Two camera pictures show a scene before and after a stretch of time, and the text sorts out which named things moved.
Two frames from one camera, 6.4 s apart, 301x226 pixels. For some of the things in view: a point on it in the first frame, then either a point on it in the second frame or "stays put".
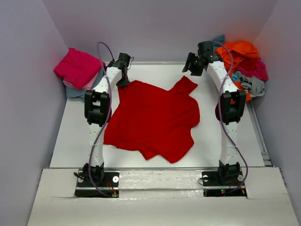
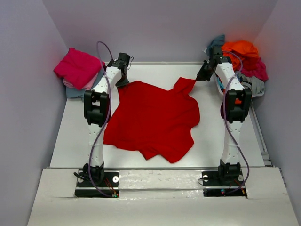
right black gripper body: [194, 63] to [204, 72]
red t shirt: [153, 120] stays put
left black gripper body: [123, 76] stays put
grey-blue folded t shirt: [72, 92] stays put
